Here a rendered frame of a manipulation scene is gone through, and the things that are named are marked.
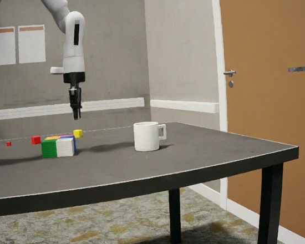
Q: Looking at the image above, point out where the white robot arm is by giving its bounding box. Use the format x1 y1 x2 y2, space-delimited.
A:
41 0 85 75

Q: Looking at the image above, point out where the green cube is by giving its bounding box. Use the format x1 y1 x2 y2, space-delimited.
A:
41 139 58 158

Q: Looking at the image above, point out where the white mug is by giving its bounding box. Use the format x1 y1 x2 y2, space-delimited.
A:
134 122 166 151

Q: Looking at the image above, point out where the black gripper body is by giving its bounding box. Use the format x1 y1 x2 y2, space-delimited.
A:
63 72 85 97

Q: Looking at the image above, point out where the red cube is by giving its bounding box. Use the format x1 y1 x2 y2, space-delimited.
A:
31 136 41 144

